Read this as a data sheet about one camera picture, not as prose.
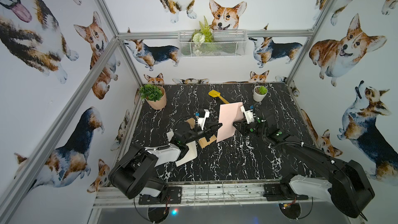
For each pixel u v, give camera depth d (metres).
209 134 0.69
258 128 0.69
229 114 0.75
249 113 0.73
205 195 0.75
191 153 0.87
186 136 0.67
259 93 1.03
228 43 0.92
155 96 0.95
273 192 0.73
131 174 0.43
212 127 0.72
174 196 0.73
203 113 0.69
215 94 1.13
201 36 0.82
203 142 0.91
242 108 0.74
